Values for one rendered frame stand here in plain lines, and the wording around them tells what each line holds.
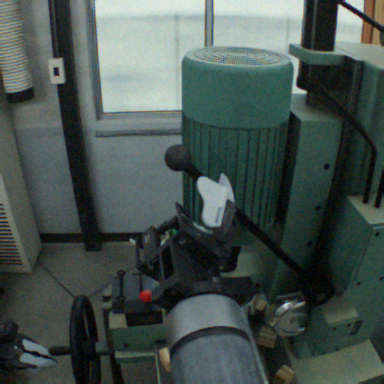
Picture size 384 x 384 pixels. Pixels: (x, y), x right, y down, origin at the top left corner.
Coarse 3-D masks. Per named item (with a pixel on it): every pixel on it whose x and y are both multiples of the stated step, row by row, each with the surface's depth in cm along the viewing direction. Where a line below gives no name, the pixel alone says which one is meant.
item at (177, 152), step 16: (176, 144) 46; (176, 160) 45; (192, 176) 47; (256, 224) 54; (272, 240) 56; (288, 256) 58; (304, 272) 61; (320, 272) 64; (304, 288) 63; (320, 288) 61; (336, 288) 66; (320, 304) 63
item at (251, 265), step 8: (240, 256) 79; (248, 256) 79; (256, 256) 79; (240, 264) 77; (248, 264) 77; (256, 264) 77; (224, 272) 75; (232, 272) 75; (240, 272) 75; (248, 272) 75; (256, 272) 75; (264, 272) 75; (256, 280) 76; (264, 280) 76; (264, 288) 78
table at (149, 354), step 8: (160, 344) 78; (120, 352) 79; (128, 352) 80; (136, 352) 80; (144, 352) 80; (152, 352) 80; (120, 360) 79; (128, 360) 79; (136, 360) 80; (144, 360) 80; (152, 360) 80; (160, 368) 73; (160, 376) 71; (168, 376) 71
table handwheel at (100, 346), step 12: (84, 300) 86; (72, 312) 79; (84, 312) 96; (72, 324) 76; (84, 324) 85; (96, 324) 99; (72, 336) 75; (84, 336) 85; (96, 336) 98; (72, 348) 73; (84, 348) 83; (96, 348) 85; (108, 348) 85; (72, 360) 72; (84, 360) 83; (96, 360) 95; (84, 372) 73; (96, 372) 92
